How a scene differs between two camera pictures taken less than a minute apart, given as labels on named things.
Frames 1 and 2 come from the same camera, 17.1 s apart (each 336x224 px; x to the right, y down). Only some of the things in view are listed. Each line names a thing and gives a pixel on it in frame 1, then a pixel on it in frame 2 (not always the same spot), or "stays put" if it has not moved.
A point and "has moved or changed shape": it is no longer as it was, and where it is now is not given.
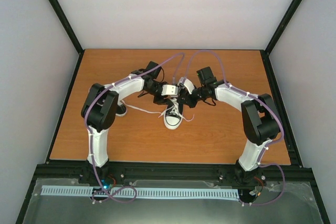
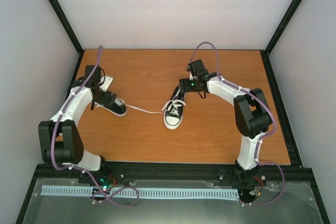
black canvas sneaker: x=121 y=110 stays put
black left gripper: x=162 y=101 to x=105 y=100
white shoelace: x=174 y=110 has moved or changed shape
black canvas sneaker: x=173 y=116 stays put
